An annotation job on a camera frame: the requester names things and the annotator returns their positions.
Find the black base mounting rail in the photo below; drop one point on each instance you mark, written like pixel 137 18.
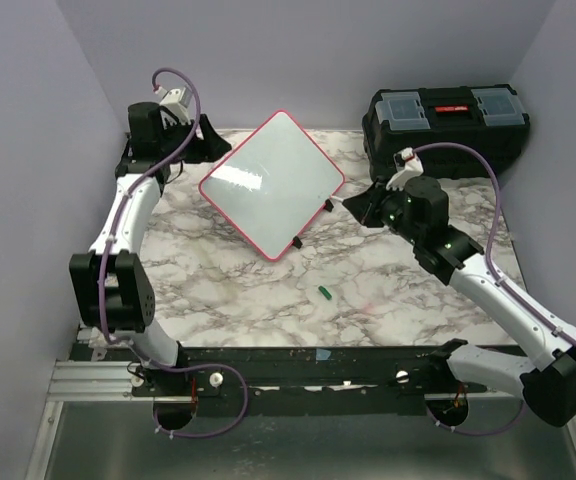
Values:
pixel 300 381

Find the black toolbox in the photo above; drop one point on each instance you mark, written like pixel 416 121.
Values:
pixel 488 119

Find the whiteboard with pink frame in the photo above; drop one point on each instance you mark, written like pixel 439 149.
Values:
pixel 273 184

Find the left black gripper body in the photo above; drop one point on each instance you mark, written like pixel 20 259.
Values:
pixel 177 134

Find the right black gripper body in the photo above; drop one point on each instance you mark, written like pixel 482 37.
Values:
pixel 386 207

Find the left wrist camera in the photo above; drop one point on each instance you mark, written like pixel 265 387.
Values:
pixel 176 101

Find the green marker cap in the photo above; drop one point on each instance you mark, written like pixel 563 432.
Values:
pixel 325 292

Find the aluminium frame rail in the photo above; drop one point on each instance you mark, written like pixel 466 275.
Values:
pixel 93 372

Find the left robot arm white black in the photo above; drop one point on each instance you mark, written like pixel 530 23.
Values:
pixel 112 290

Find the black clip on whiteboard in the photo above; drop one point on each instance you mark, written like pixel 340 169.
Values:
pixel 297 243

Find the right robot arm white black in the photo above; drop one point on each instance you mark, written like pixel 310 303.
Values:
pixel 544 376

